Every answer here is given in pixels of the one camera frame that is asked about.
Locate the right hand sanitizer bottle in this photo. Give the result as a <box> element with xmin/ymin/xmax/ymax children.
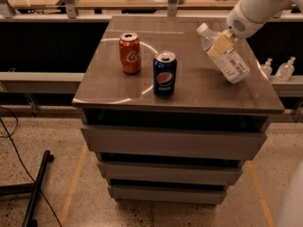
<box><xmin>276</xmin><ymin>57</ymin><xmax>295</xmax><ymax>81</ymax></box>

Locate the black stand base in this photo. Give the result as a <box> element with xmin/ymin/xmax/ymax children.
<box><xmin>0</xmin><ymin>150</ymin><xmax>54</xmax><ymax>227</ymax></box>

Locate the grey drawer cabinet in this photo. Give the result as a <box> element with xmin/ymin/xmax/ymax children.
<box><xmin>73</xmin><ymin>15</ymin><xmax>284</xmax><ymax>204</ymax></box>

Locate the hand sanitizer bottle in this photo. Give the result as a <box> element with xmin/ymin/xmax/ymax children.
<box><xmin>260</xmin><ymin>58</ymin><xmax>273</xmax><ymax>78</ymax></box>
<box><xmin>276</xmin><ymin>57</ymin><xmax>295</xmax><ymax>81</ymax></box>

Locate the clear plastic water bottle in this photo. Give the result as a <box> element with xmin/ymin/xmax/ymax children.
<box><xmin>197</xmin><ymin>23</ymin><xmax>250</xmax><ymax>84</ymax></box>

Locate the left hand sanitizer bottle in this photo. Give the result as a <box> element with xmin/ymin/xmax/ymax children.
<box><xmin>260</xmin><ymin>58</ymin><xmax>273</xmax><ymax>78</ymax></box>

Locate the blue pepsi can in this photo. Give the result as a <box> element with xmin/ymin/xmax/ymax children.
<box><xmin>152</xmin><ymin>50</ymin><xmax>177</xmax><ymax>98</ymax></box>

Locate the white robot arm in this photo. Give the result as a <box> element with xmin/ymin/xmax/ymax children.
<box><xmin>208</xmin><ymin>0</ymin><xmax>303</xmax><ymax>227</ymax></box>

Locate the orange coca-cola can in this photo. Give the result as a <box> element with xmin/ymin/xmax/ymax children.
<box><xmin>118</xmin><ymin>32</ymin><xmax>141</xmax><ymax>75</ymax></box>

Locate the black floor cable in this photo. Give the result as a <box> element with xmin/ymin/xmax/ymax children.
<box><xmin>0</xmin><ymin>106</ymin><xmax>63</xmax><ymax>227</ymax></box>

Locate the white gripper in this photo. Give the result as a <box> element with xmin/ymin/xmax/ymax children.
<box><xmin>207</xmin><ymin>4</ymin><xmax>264</xmax><ymax>59</ymax></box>

